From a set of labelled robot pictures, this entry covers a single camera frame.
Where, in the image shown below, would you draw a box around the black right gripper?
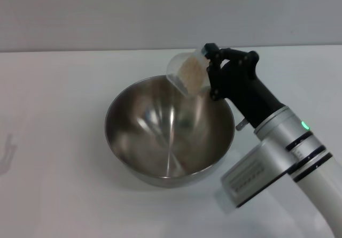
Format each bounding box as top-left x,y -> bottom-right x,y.
202,43 -> 285,129

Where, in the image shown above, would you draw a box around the white rice grains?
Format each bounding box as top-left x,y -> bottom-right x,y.
177,57 -> 205,95

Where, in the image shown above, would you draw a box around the clear plastic measuring cup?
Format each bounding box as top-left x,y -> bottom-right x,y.
165,48 -> 212,98

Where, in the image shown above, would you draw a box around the stainless steel mixing bowl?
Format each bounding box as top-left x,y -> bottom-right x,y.
104,75 -> 236,188

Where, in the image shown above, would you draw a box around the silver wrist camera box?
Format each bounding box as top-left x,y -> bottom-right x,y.
220,143 -> 291,209

